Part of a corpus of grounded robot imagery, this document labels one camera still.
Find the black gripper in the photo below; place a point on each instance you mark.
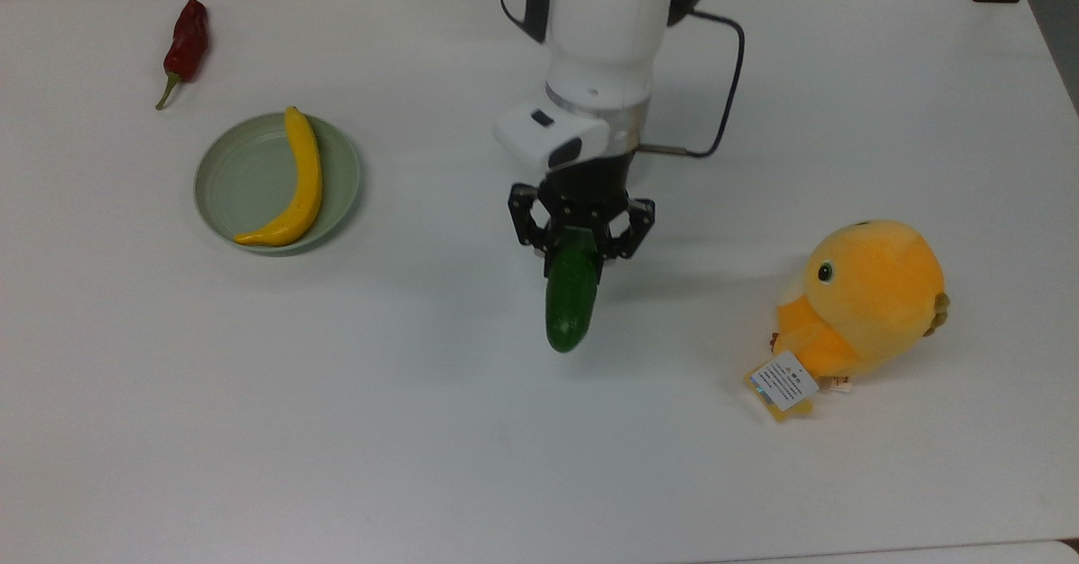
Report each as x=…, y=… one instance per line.
x=590, y=185

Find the green cucumber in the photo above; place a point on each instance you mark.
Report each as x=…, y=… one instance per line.
x=571, y=303

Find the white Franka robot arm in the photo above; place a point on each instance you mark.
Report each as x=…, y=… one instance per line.
x=607, y=24

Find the white wrist mounted box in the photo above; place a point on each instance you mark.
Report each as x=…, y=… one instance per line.
x=539, y=138

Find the white paper hang tag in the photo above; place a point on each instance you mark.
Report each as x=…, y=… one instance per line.
x=786, y=380

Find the yellow banana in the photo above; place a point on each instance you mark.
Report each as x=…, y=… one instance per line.
x=303, y=176

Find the orange plush dinosaur toy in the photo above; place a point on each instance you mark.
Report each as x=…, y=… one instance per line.
x=868, y=294

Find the pale green plate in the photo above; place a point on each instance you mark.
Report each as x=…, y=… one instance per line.
x=244, y=185

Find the red chili pepper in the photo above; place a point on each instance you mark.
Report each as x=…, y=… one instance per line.
x=187, y=41

